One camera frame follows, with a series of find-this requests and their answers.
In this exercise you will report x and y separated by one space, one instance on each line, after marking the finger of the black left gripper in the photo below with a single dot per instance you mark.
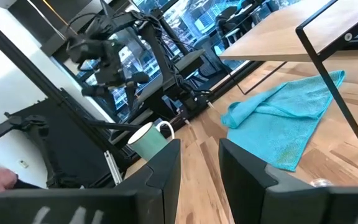
133 95
128 95

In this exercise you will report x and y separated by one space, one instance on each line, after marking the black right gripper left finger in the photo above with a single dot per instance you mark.
154 193

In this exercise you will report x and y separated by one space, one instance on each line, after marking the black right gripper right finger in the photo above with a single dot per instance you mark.
247 193

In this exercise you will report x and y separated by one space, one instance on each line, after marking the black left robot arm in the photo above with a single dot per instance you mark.
158 46

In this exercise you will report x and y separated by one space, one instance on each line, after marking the teal microfibre cloth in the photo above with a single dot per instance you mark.
284 124

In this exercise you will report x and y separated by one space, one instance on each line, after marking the black office chair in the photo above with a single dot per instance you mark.
210 59

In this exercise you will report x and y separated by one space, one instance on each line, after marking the silver aluminium bracket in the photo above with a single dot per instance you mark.
114 169

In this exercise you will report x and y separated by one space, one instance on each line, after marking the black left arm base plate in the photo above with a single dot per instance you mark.
182 109

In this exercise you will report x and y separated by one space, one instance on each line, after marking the wooden shelf black frame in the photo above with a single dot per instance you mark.
275 34

